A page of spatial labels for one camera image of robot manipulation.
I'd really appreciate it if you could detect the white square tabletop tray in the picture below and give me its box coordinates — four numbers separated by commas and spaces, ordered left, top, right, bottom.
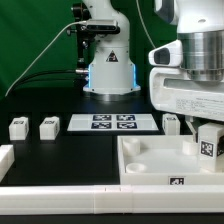
117, 135, 224, 185

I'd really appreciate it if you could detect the grey cable left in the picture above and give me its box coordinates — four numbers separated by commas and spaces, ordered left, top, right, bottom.
4, 21, 88, 98

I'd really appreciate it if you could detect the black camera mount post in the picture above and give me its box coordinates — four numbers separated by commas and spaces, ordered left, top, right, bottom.
67, 3, 91, 78

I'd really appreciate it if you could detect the grey cable right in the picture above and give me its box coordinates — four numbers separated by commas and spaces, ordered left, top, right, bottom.
134, 0, 158, 49

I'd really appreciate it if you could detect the white marker tag board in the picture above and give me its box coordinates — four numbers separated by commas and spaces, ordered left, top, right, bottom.
68, 114, 158, 132

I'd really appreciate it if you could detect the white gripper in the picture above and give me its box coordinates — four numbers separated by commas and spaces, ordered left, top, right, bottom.
149, 67, 224, 140

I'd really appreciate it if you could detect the grey cable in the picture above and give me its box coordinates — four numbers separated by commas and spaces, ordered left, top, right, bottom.
134, 0, 158, 49
4, 21, 88, 98

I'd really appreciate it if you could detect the white front fence rail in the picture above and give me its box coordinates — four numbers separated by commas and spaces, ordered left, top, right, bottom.
0, 185, 224, 215

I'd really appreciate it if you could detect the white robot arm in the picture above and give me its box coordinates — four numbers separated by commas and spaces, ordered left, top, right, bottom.
82, 0, 224, 122

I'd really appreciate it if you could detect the black cable left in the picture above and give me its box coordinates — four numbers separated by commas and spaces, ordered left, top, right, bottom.
13, 69, 90, 90

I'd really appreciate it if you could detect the white left fence block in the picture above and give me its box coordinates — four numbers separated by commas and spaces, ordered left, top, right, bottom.
0, 145, 15, 182

